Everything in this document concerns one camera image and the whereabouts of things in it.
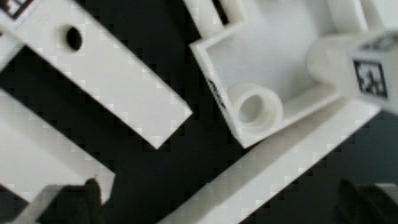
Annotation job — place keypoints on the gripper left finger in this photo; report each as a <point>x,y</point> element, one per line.
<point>66,205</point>

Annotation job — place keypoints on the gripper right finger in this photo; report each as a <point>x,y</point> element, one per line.
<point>367,204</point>

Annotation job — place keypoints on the white chair leg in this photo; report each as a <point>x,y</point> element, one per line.
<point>353,62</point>

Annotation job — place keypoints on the white chair seat block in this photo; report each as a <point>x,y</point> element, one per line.
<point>258,34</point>

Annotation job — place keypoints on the white long side rail back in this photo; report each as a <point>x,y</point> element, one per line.
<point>61,32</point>

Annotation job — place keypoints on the white long side rail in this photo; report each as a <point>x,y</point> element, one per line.
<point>61,32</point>
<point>42,158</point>

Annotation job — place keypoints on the white long side rail front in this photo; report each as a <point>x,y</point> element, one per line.
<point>42,158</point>

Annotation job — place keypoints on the white front fence rail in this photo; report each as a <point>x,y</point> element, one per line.
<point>273,165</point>

